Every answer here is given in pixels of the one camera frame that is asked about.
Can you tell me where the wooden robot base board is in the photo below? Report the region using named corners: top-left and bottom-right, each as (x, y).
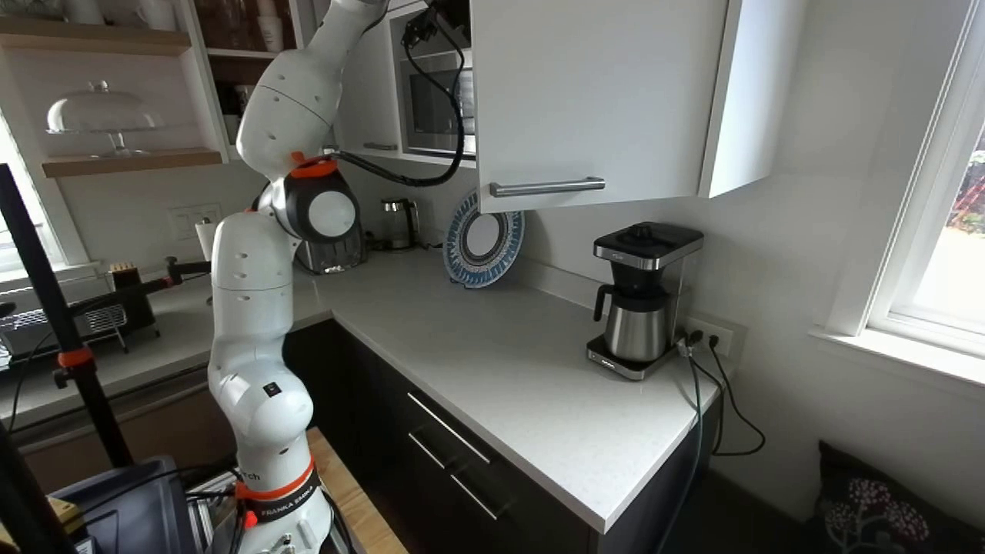
top-left (304, 424), bottom-right (409, 554)

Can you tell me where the dark base cabinet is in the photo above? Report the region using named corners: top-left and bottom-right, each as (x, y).
top-left (279, 318), bottom-right (722, 554)

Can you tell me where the white cabinet door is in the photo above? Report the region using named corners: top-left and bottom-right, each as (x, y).
top-left (468, 0), bottom-right (736, 214)

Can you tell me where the white open shelf unit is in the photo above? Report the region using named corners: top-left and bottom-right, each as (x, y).
top-left (170, 0), bottom-right (323, 170)

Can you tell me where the blue patterned decorative plate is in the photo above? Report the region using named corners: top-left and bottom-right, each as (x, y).
top-left (441, 194), bottom-right (530, 296)

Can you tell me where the steel black coffee maker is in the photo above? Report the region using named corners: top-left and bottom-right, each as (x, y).
top-left (580, 218), bottom-right (707, 385)

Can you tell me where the dark countertop appliance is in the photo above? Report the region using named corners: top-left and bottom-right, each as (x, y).
top-left (295, 226), bottom-right (370, 276)

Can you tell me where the steel microwave oven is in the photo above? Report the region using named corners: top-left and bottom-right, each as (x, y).
top-left (404, 58), bottom-right (481, 160)

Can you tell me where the black countertop device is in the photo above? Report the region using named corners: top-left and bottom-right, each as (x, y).
top-left (103, 260), bottom-right (163, 345)

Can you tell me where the glass cake dome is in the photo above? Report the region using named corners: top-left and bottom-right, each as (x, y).
top-left (39, 77), bottom-right (170, 156)

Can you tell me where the dark blue bag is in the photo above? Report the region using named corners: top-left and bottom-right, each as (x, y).
top-left (47, 455), bottom-right (211, 554)

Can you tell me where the white framed window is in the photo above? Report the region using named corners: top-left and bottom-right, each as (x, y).
top-left (813, 0), bottom-right (985, 392)

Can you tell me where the dark floral patterned cushion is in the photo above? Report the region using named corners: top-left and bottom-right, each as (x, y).
top-left (813, 436), bottom-right (985, 554)

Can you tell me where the silver cabinet door handle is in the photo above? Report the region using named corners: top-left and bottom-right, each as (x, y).
top-left (487, 173), bottom-right (610, 200)

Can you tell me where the silver drawer handle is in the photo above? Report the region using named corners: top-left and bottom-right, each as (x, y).
top-left (404, 431), bottom-right (503, 524)
top-left (404, 388), bottom-right (494, 469)

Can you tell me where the black robot cable conduit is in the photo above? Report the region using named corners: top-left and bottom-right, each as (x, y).
top-left (336, 5), bottom-right (481, 191)

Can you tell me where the white wall outlet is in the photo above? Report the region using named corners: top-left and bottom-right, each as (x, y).
top-left (674, 313), bottom-right (748, 363)

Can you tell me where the grey green power cord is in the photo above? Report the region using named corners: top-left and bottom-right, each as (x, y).
top-left (651, 346), bottom-right (714, 554)

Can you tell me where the black power cord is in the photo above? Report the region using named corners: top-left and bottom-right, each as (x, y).
top-left (681, 330), bottom-right (771, 461)

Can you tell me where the white closed wall cabinet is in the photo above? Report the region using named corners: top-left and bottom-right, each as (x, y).
top-left (699, 0), bottom-right (813, 200)

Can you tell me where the wooden wall shelf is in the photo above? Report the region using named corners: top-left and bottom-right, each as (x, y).
top-left (39, 144), bottom-right (225, 180)
top-left (0, 20), bottom-right (192, 58)

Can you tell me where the black camera tripod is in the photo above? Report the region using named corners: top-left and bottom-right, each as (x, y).
top-left (0, 160), bottom-right (139, 554)

